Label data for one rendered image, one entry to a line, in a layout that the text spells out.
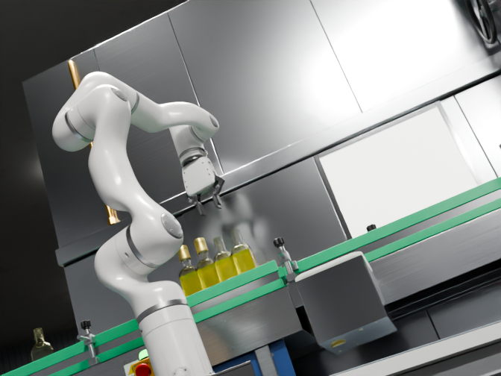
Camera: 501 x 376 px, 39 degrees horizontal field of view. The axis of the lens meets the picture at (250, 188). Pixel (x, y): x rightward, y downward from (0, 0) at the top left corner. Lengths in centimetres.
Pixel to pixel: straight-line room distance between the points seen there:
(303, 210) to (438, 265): 50
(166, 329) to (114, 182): 39
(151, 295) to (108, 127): 44
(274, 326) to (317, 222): 46
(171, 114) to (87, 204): 60
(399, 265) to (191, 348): 67
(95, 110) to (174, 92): 82
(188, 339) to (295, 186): 86
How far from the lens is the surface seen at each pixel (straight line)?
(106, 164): 173
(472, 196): 200
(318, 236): 218
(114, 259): 165
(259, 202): 226
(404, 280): 193
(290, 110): 239
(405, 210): 217
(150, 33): 274
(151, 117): 207
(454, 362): 163
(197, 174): 213
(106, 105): 177
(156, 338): 155
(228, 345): 190
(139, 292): 159
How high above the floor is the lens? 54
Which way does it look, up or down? 24 degrees up
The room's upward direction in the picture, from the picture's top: 20 degrees counter-clockwise
